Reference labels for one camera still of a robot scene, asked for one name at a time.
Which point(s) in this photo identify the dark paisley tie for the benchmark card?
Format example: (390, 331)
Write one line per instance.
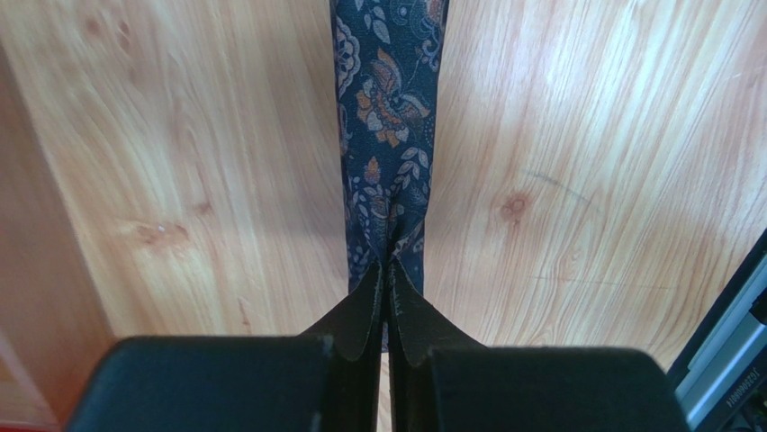
(387, 57)

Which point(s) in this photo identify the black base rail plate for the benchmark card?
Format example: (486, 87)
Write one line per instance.
(720, 375)

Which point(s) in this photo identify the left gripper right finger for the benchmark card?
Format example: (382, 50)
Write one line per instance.
(415, 329)

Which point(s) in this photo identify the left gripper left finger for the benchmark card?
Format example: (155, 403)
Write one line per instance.
(354, 332)

